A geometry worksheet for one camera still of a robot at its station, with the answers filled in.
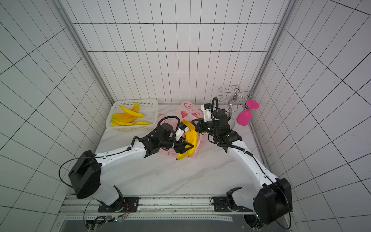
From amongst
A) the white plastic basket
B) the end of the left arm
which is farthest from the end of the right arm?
the white plastic basket

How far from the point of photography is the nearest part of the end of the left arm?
630 mm

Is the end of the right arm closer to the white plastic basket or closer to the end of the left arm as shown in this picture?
the end of the left arm
